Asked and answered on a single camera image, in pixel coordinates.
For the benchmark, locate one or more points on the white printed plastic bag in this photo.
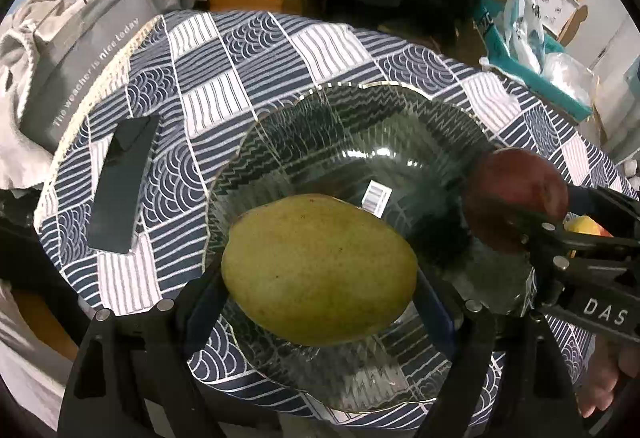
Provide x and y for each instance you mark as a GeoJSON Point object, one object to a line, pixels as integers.
{"type": "Point", "coordinates": [525, 7]}

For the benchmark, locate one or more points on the red apple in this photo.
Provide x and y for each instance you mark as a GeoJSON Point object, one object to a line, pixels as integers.
{"type": "Point", "coordinates": [515, 188]}

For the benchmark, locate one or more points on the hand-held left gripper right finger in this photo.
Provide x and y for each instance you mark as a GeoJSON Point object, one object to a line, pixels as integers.
{"type": "Point", "coordinates": [440, 313]}

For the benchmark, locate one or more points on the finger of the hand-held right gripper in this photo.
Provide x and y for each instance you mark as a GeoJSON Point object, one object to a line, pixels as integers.
{"type": "Point", "coordinates": [540, 229]}
{"type": "Point", "coordinates": [585, 203]}

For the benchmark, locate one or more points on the teal plastic bin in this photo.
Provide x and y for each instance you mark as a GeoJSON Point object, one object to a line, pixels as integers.
{"type": "Point", "coordinates": [500, 42]}

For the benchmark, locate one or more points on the black smartphone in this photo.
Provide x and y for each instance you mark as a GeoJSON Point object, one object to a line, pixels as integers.
{"type": "Point", "coordinates": [125, 183]}

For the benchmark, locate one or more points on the blue white patterned tablecloth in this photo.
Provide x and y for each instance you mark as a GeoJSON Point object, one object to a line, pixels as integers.
{"type": "Point", "coordinates": [210, 57]}

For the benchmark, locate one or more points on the dark glass bowl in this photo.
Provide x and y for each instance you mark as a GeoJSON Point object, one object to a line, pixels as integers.
{"type": "Point", "coordinates": [350, 152]}

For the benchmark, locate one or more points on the grey storage bag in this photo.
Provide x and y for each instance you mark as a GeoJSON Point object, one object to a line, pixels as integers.
{"type": "Point", "coordinates": [85, 47]}

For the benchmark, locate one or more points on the beige cloth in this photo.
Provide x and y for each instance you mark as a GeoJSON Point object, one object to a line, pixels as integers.
{"type": "Point", "coordinates": [15, 67]}

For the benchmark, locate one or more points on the clear plastic bag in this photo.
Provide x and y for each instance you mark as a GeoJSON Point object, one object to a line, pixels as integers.
{"type": "Point", "coordinates": [570, 77]}

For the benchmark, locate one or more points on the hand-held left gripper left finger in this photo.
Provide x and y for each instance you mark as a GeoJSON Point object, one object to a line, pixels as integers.
{"type": "Point", "coordinates": [197, 318]}

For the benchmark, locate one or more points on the green mango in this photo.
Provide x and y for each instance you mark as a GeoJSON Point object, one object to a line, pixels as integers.
{"type": "Point", "coordinates": [320, 268]}

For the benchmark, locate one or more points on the orange yellow fruit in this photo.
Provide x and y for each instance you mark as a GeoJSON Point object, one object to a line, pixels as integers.
{"type": "Point", "coordinates": [585, 225]}

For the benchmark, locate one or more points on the person's right hand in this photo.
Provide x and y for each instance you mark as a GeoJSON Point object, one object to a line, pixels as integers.
{"type": "Point", "coordinates": [600, 378]}

